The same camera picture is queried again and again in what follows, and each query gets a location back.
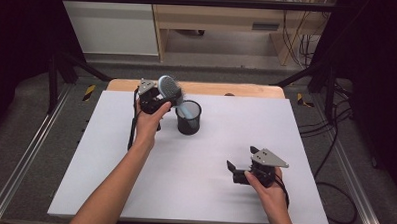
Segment aluminium rail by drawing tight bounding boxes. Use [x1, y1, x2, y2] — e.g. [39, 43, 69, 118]
[0, 81, 72, 224]
[306, 95, 392, 224]

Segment black curtain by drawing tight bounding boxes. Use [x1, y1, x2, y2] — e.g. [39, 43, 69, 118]
[305, 0, 397, 202]
[0, 0, 89, 146]

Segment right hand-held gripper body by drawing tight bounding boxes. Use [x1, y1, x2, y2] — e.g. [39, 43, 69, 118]
[232, 146, 290, 189]

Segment person's right hand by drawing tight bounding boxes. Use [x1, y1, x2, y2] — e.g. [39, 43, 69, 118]
[242, 165, 291, 218]

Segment white cabinet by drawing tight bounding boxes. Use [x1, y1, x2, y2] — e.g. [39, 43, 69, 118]
[55, 0, 161, 57]

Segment light blue hairbrush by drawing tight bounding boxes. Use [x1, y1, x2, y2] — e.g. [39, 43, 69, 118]
[156, 75, 198, 122]

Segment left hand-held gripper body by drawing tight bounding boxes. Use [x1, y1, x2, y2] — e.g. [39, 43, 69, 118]
[137, 78, 172, 116]

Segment hand-held gripper cable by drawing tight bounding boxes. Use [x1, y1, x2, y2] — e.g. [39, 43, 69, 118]
[273, 174, 359, 224]
[127, 87, 142, 152]

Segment left hand-held gripper cable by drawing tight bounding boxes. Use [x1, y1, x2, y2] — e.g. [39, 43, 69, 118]
[127, 87, 142, 152]

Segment wooden table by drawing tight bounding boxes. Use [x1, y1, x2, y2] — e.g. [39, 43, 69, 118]
[106, 78, 286, 100]

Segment person's left hand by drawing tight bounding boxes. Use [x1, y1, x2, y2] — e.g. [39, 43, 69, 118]
[133, 99, 172, 148]

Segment wooden desk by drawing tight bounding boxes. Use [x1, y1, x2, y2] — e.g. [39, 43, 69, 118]
[147, 0, 328, 68]

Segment white table board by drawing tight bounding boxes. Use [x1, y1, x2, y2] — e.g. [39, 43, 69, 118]
[47, 88, 335, 224]

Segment right hand-held gripper cable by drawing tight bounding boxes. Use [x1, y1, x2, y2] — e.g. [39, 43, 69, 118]
[273, 174, 359, 224]

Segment black mesh cup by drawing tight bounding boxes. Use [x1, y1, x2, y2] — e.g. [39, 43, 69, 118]
[174, 99, 203, 137]

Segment black frame stand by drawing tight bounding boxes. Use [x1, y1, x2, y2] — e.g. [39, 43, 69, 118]
[271, 56, 338, 125]
[46, 49, 114, 117]

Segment black frame crossbar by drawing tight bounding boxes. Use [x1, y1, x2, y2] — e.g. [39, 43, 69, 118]
[56, 0, 339, 13]

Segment hanging desk cables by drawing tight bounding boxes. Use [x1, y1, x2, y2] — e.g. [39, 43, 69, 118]
[280, 8, 323, 70]

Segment black floor cable bundle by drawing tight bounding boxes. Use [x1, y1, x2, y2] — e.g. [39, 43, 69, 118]
[296, 77, 356, 181]

